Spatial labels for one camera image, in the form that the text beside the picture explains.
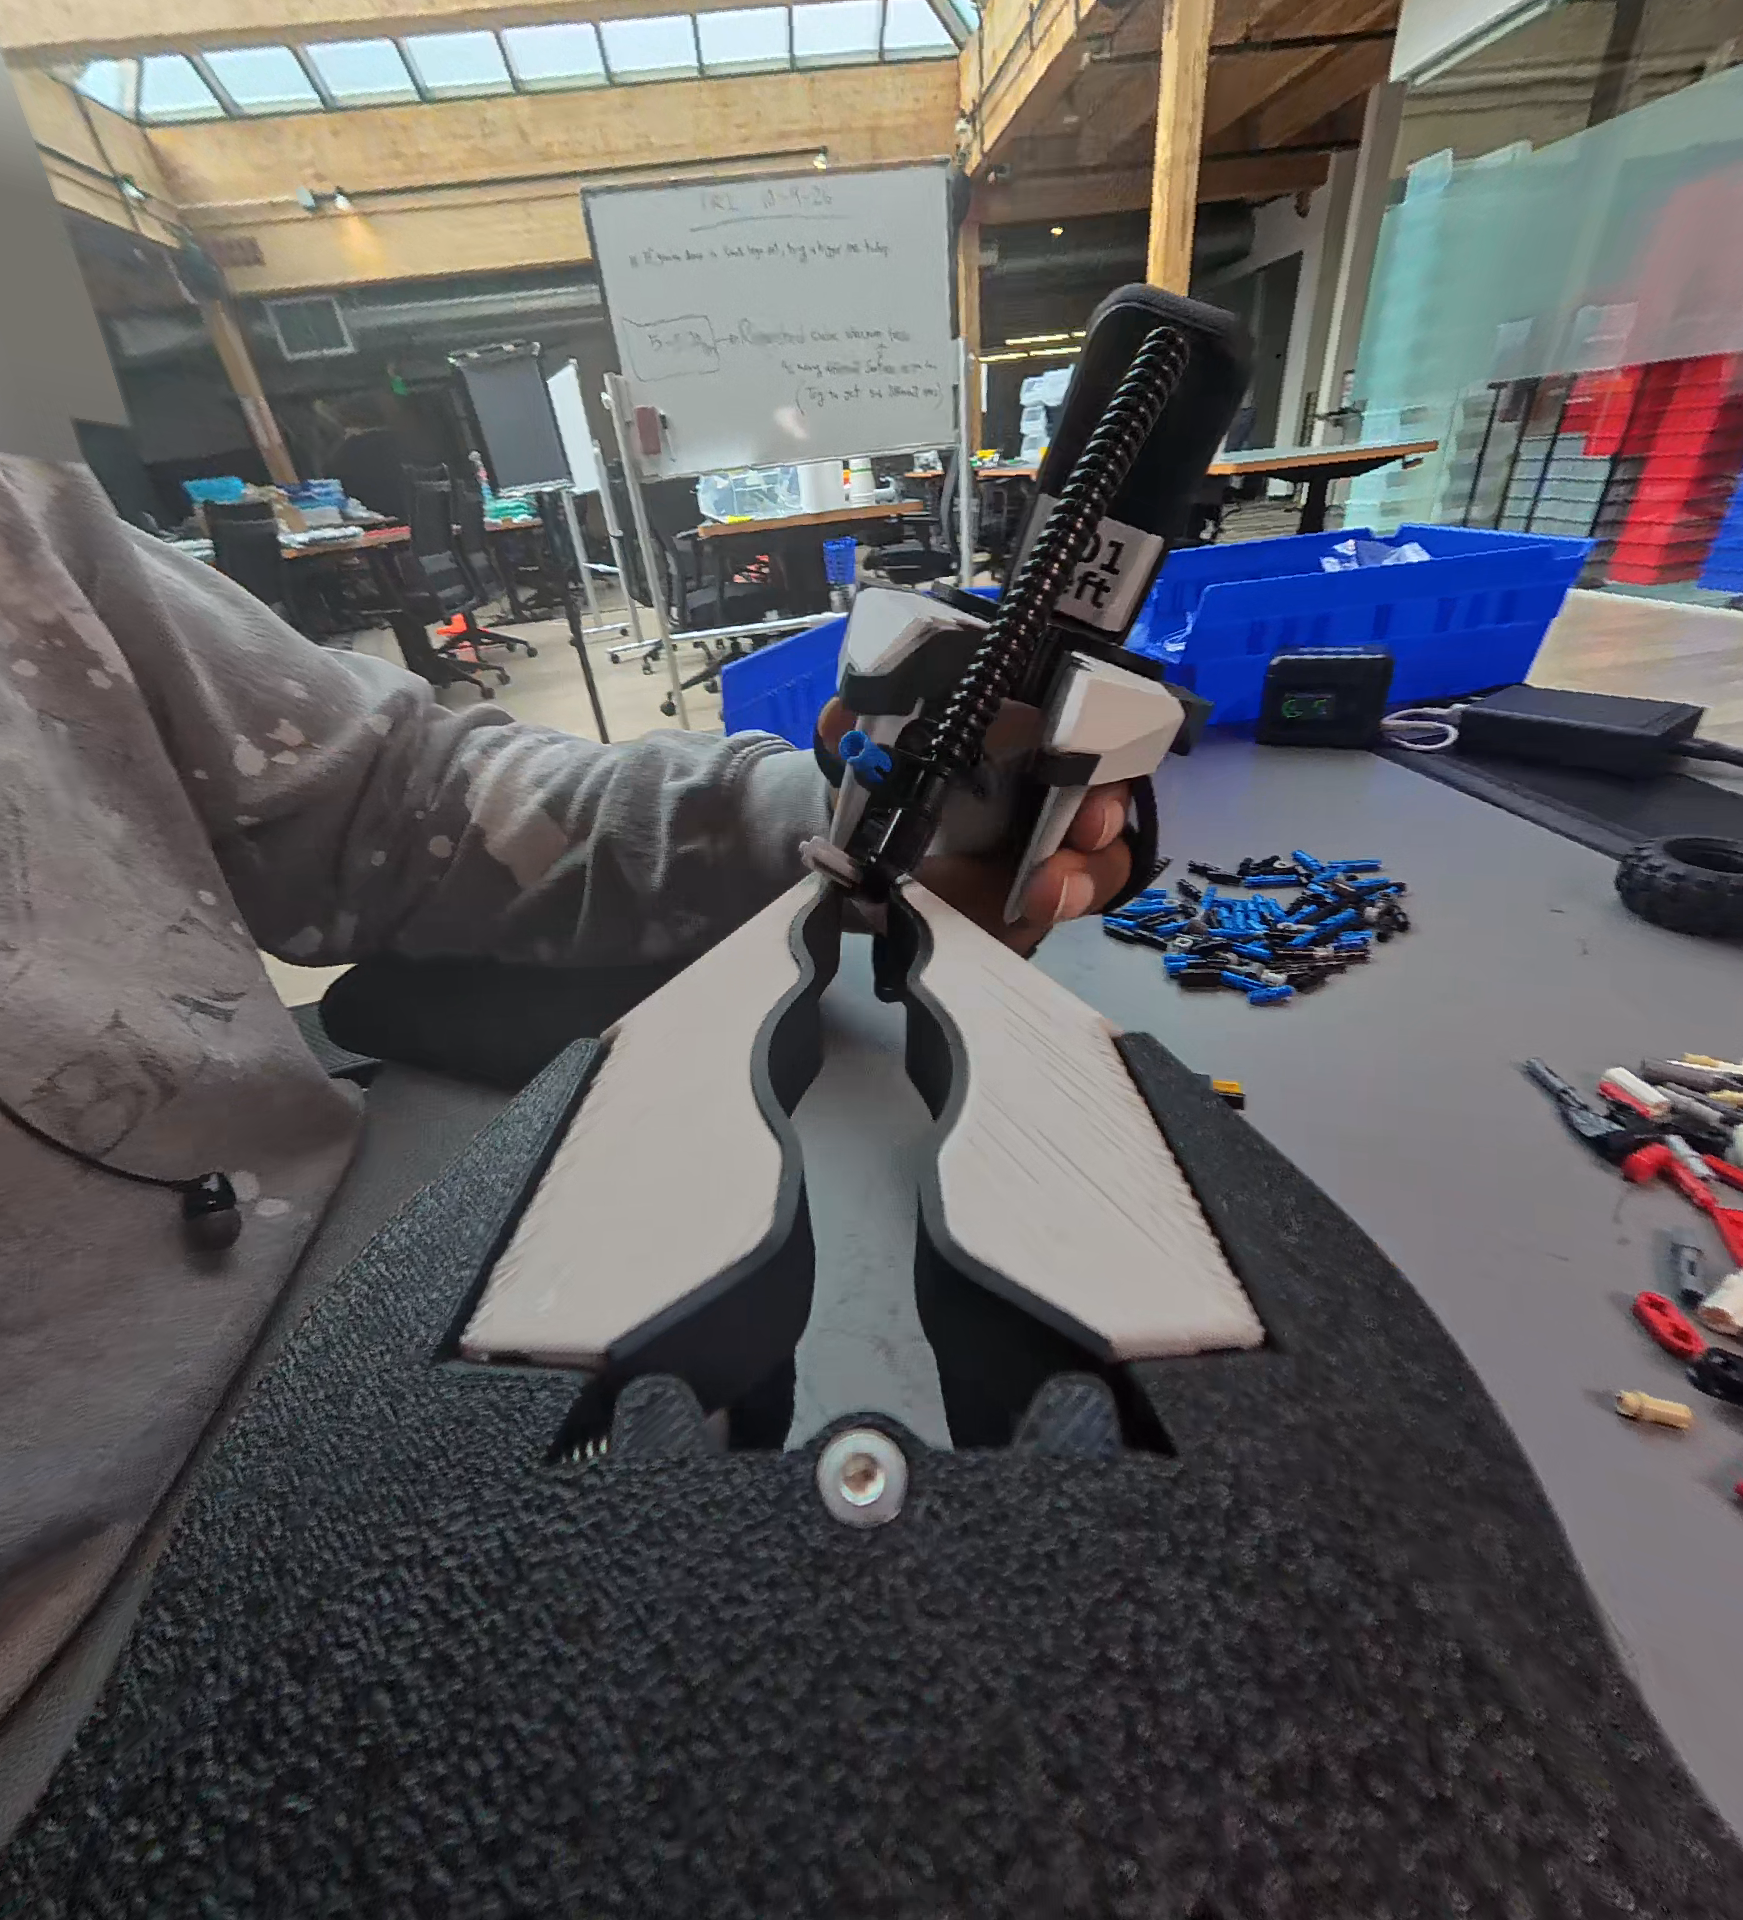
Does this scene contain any large blue storage bin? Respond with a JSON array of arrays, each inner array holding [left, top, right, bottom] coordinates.
[[1122, 524, 1597, 728]]

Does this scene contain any person's left hand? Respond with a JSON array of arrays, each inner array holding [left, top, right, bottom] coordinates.
[[927, 776, 1161, 960]]

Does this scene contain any black panel on tripod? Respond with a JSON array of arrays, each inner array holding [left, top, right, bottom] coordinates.
[[447, 342, 618, 743]]

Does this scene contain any black rubber toy tyre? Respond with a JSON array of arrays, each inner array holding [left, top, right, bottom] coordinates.
[[1612, 835, 1743, 948]]

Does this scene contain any long wooden table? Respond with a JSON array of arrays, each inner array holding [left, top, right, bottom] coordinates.
[[1210, 440, 1439, 535]]

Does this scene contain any black desk mat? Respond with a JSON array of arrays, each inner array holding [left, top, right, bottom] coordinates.
[[1387, 741, 1743, 917]]

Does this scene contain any black office chair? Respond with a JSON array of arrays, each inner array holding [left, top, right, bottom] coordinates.
[[398, 466, 541, 704]]

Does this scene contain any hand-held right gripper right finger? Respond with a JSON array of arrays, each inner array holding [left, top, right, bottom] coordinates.
[[893, 881, 1269, 1364]]

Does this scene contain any black ribbed hose with connector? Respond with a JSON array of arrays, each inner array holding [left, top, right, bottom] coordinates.
[[799, 321, 1193, 997]]

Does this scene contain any person's left forearm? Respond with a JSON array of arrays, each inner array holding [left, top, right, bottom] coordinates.
[[234, 645, 836, 968]]

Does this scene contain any whiteboard on stand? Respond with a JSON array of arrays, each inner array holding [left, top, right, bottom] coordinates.
[[581, 162, 971, 721]]

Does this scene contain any person's grey hoodie torso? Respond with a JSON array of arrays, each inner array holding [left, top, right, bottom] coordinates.
[[0, 442, 378, 1818]]

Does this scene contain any pile of blue black pins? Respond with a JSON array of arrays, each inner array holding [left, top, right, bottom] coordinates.
[[1102, 847, 1413, 1003]]

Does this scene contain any grey desk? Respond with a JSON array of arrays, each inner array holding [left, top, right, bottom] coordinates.
[[0, 727, 1743, 1920]]

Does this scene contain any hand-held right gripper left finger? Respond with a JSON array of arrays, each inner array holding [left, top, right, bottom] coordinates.
[[459, 873, 845, 1369]]

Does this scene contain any black power adapter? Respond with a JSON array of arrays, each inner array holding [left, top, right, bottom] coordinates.
[[1456, 684, 1705, 776]]

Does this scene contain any black chair armrest pad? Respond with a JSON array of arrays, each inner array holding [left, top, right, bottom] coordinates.
[[319, 948, 724, 1092]]

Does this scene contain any stack of red blue bins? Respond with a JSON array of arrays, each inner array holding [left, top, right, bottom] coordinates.
[[1473, 342, 1743, 602]]

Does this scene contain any black charger with display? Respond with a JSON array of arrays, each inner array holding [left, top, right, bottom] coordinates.
[[1258, 645, 1396, 748]]

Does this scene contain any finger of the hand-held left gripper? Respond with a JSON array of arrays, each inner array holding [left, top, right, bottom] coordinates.
[[1002, 654, 1190, 924], [829, 589, 972, 890]]

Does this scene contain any cluttered wooden desk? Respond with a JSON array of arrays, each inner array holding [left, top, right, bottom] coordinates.
[[181, 478, 416, 639]]

